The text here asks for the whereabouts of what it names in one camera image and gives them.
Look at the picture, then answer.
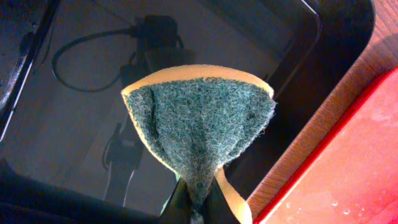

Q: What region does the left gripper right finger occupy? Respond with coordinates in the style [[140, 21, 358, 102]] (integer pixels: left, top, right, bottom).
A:
[[201, 179, 239, 224]]

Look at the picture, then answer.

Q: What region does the black plastic tray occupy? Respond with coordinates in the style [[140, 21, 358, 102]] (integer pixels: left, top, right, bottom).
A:
[[1, 0, 375, 223]]

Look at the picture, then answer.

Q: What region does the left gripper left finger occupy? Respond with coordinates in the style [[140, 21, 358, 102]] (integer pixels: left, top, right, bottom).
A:
[[158, 179, 192, 224]]

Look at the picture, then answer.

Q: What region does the red plastic tray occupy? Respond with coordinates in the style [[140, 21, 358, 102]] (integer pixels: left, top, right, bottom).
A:
[[256, 70, 397, 224]]

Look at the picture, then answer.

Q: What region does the green yellow sponge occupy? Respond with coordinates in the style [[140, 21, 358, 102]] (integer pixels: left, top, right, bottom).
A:
[[121, 65, 276, 223]]

